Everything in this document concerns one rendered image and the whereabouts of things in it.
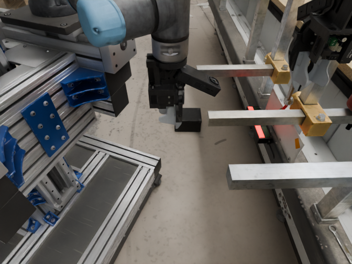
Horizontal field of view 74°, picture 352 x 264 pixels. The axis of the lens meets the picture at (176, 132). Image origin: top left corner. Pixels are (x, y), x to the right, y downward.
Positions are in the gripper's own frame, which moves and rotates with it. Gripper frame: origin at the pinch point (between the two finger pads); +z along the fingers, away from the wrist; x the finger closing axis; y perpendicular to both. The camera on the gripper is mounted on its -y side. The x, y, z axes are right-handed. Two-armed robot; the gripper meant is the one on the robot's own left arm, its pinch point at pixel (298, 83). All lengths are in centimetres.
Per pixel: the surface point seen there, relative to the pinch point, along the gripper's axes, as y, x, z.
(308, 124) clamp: -1.4, 8.3, 13.3
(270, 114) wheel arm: -4.8, -0.8, 12.8
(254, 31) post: -59, 9, 13
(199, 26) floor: -284, 11, 99
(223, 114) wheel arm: -4.7, -13.2, 12.9
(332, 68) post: -7.6, 11.6, 1.1
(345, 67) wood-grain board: -23.0, 27.4, 9.9
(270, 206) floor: -21, 30, 99
